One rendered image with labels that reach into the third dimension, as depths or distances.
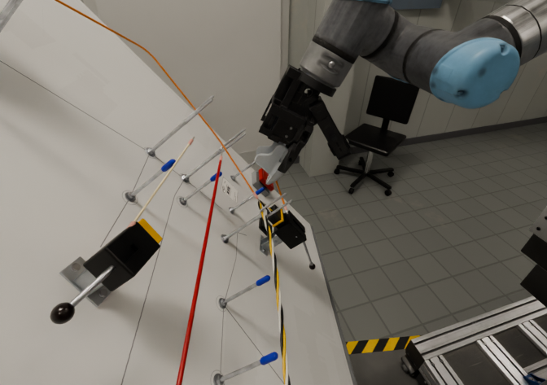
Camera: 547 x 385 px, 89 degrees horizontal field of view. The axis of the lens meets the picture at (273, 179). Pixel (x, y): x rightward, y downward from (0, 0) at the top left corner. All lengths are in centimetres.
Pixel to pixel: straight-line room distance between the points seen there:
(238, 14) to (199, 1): 27
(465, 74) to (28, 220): 46
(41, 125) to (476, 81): 49
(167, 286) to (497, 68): 45
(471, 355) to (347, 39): 148
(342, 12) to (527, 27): 21
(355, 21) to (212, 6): 188
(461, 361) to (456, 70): 141
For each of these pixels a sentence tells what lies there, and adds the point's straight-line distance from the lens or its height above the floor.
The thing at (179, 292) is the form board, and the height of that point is 123.
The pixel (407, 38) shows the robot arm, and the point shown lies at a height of 148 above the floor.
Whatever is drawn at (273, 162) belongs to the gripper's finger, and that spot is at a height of 128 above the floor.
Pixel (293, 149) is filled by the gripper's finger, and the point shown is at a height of 131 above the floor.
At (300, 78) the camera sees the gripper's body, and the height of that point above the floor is 142.
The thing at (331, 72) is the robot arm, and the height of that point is 143.
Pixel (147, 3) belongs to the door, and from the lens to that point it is 227.
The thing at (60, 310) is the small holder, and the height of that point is 136.
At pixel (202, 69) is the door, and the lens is 233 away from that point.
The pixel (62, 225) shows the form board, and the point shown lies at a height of 135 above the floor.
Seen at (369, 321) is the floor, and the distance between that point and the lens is 182.
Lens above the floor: 154
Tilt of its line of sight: 35 degrees down
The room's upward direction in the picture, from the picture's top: straight up
